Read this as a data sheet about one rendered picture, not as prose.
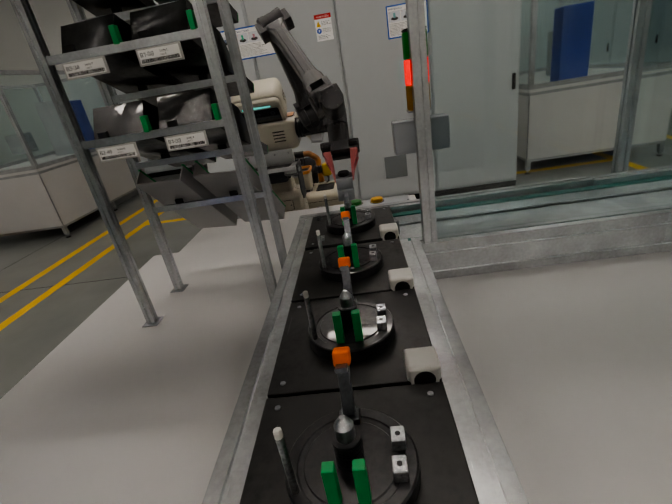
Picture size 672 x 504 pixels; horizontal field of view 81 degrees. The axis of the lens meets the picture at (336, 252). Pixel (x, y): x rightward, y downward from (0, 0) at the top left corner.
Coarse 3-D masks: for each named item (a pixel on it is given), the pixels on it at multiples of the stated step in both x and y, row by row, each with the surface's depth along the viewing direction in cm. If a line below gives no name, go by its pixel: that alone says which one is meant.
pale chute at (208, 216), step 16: (144, 176) 100; (192, 176) 99; (160, 192) 101; (176, 192) 101; (192, 192) 100; (208, 192) 106; (192, 208) 109; (208, 208) 109; (224, 208) 114; (208, 224) 120; (224, 224) 119
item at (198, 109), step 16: (176, 96) 84; (192, 96) 83; (208, 96) 82; (160, 112) 85; (176, 112) 84; (192, 112) 83; (208, 112) 82; (240, 112) 94; (160, 128) 85; (224, 128) 86; (240, 128) 94
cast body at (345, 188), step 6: (336, 174) 105; (342, 174) 102; (348, 174) 102; (336, 180) 101; (342, 180) 101; (348, 180) 101; (342, 186) 102; (348, 186) 102; (342, 192) 102; (348, 192) 102; (354, 192) 105; (342, 198) 103; (348, 198) 101; (354, 198) 103
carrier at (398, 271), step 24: (384, 240) 96; (312, 264) 90; (336, 264) 84; (360, 264) 82; (384, 264) 84; (312, 288) 80; (336, 288) 78; (360, 288) 77; (384, 288) 75; (408, 288) 74
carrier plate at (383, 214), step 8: (376, 208) 119; (384, 208) 117; (376, 216) 113; (384, 216) 112; (392, 216) 111; (312, 224) 115; (320, 224) 114; (376, 224) 107; (312, 232) 109; (320, 232) 108; (328, 232) 107; (368, 232) 103; (376, 232) 102; (312, 240) 104; (328, 240) 102; (336, 240) 101; (352, 240) 99; (360, 240) 99; (368, 240) 98; (376, 240) 98; (312, 248) 100
